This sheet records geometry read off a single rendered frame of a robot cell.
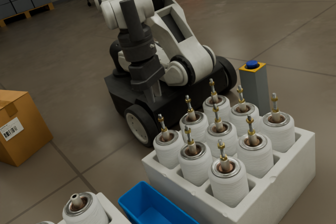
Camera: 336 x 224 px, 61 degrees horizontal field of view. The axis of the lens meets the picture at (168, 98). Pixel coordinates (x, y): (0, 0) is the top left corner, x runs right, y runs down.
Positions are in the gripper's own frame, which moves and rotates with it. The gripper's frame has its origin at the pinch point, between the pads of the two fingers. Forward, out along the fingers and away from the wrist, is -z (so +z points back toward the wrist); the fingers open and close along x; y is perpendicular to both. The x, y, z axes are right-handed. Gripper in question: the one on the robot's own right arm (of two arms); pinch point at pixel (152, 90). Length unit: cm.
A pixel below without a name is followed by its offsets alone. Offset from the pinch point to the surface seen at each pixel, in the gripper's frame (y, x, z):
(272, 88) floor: 12, -75, -43
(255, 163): 27.4, 0.3, -21.0
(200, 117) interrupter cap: 6.1, -11.9, -17.1
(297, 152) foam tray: 35.9, -10.5, -24.7
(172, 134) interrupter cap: 1.0, -1.7, -17.2
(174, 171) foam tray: 4.4, 6.5, -24.4
